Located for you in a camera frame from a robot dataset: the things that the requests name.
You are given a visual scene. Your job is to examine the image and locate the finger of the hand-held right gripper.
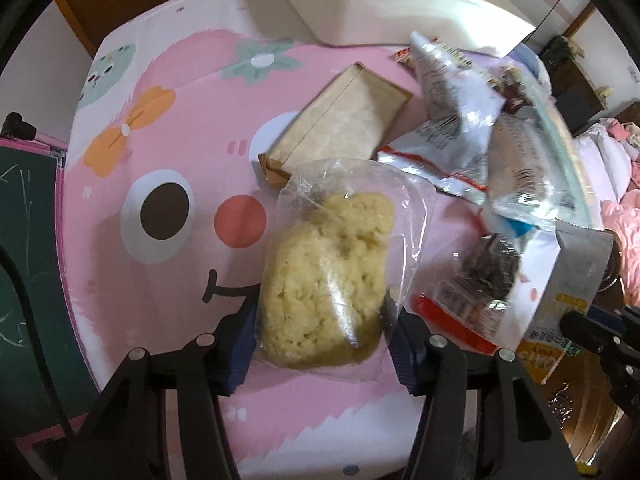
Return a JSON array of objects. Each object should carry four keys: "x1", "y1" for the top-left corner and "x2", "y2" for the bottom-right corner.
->
[
  {"x1": 559, "y1": 310, "x2": 640, "y2": 356},
  {"x1": 597, "y1": 345, "x2": 640, "y2": 416}
]

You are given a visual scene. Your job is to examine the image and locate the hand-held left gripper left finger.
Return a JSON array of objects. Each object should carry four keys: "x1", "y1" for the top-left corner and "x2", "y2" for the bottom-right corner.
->
[{"x1": 60, "y1": 300, "x2": 258, "y2": 480}]

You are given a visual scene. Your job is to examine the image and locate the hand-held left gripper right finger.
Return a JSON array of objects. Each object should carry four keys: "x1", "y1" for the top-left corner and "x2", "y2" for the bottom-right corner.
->
[{"x1": 387, "y1": 305, "x2": 581, "y2": 480}]

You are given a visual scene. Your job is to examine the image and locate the silver and yellow snack packet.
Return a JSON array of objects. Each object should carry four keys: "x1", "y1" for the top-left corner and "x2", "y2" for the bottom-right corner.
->
[{"x1": 517, "y1": 217, "x2": 618, "y2": 386}]

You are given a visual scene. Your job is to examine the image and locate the clear bag of yellow cake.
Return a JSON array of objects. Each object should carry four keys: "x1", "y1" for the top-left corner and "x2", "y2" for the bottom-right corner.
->
[{"x1": 254, "y1": 157, "x2": 441, "y2": 381}]

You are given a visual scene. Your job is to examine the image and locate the brown chocolate snack packet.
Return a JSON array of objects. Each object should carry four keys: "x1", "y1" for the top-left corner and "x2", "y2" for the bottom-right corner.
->
[{"x1": 411, "y1": 232, "x2": 563, "y2": 356}]

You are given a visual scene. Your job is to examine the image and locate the brown paper snack packet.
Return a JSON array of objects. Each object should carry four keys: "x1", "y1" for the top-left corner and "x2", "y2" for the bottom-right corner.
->
[{"x1": 257, "y1": 62, "x2": 415, "y2": 191}]

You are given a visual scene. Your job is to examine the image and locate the silver printed snack packet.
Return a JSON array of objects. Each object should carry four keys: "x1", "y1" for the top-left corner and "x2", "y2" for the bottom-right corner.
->
[{"x1": 410, "y1": 31, "x2": 507, "y2": 128}]

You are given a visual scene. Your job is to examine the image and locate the white plastic bin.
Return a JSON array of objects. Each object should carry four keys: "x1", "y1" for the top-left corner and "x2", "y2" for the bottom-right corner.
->
[{"x1": 270, "y1": 0, "x2": 537, "y2": 58}]

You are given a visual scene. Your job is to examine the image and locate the pink cartoon printed tablecloth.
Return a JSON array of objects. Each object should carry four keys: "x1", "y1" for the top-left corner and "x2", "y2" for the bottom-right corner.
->
[{"x1": 60, "y1": 0, "x2": 596, "y2": 466}]

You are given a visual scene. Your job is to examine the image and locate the clear printed snack packet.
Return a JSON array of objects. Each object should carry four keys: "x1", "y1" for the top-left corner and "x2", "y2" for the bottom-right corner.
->
[{"x1": 487, "y1": 110, "x2": 601, "y2": 233}]

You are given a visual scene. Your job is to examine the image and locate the pink and white bedding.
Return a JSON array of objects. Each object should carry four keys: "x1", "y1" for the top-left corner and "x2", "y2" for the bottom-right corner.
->
[{"x1": 572, "y1": 117, "x2": 640, "y2": 306}]

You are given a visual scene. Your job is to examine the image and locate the white red-edged snack packet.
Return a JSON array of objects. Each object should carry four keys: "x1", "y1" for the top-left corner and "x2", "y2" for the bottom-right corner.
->
[{"x1": 377, "y1": 114, "x2": 493, "y2": 206}]

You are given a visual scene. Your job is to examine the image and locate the dark wooden cabinet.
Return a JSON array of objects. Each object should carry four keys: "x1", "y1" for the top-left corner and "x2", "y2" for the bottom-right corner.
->
[{"x1": 542, "y1": 35, "x2": 608, "y2": 133}]

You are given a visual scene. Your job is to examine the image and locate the black clamp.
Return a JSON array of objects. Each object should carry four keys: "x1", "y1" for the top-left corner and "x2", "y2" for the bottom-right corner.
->
[{"x1": 0, "y1": 112, "x2": 38, "y2": 141}]

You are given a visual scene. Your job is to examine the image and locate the black cable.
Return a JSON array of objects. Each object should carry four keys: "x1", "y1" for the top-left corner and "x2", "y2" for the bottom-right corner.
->
[{"x1": 0, "y1": 247, "x2": 56, "y2": 441}]

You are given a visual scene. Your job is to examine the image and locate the green chalkboard with pink frame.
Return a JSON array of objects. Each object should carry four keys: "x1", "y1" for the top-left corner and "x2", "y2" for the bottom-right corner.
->
[{"x1": 0, "y1": 135, "x2": 103, "y2": 461}]

